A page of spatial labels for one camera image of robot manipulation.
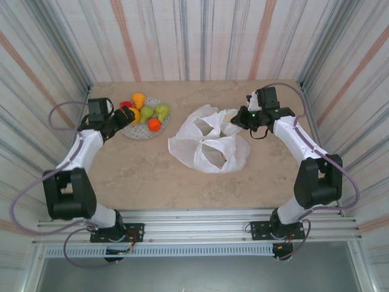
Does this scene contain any orange-yellow toy pear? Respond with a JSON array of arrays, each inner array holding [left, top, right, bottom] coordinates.
[[131, 92, 146, 110]]

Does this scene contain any green toy pear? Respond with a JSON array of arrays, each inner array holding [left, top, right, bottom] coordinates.
[[154, 103, 171, 122], [139, 105, 155, 124]]

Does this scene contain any white printed plastic bag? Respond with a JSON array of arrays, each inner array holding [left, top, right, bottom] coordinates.
[[168, 104, 252, 174]]

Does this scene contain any speckled round plate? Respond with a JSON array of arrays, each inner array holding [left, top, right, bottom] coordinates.
[[120, 97, 170, 140]]

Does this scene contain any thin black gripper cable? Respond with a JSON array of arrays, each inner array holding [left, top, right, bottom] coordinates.
[[249, 126, 271, 141]]

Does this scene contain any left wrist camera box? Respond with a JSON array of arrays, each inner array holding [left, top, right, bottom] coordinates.
[[87, 97, 115, 122]]

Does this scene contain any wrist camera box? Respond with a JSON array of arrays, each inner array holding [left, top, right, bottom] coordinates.
[[87, 97, 115, 122], [246, 86, 280, 111]]

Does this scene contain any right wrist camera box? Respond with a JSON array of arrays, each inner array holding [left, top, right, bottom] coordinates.
[[246, 86, 280, 111]]

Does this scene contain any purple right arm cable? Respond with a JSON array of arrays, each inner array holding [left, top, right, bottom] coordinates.
[[267, 82, 361, 262]]

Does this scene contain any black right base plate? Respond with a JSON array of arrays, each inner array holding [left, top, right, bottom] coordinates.
[[249, 220, 306, 241]]

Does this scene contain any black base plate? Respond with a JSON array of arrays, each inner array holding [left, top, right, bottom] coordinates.
[[90, 223, 145, 243], [249, 220, 306, 241]]

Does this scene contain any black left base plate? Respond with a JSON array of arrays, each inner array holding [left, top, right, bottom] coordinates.
[[90, 223, 145, 243]]

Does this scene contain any aluminium mounting rail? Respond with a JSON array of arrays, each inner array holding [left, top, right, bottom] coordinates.
[[32, 208, 364, 244]]

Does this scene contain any slotted grey cable duct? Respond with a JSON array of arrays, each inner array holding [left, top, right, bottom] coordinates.
[[44, 245, 274, 259]]

